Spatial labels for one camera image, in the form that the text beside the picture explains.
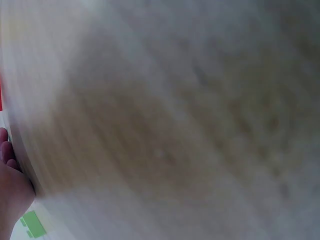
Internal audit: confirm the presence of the person's left hand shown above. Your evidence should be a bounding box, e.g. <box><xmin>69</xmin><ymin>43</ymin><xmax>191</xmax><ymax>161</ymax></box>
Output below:
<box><xmin>0</xmin><ymin>127</ymin><xmax>36</xmax><ymax>240</ymax></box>

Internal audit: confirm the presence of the green tape strip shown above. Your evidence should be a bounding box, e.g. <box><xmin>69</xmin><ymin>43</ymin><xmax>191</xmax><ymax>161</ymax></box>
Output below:
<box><xmin>19</xmin><ymin>210</ymin><xmax>48</xmax><ymax>238</ymax></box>

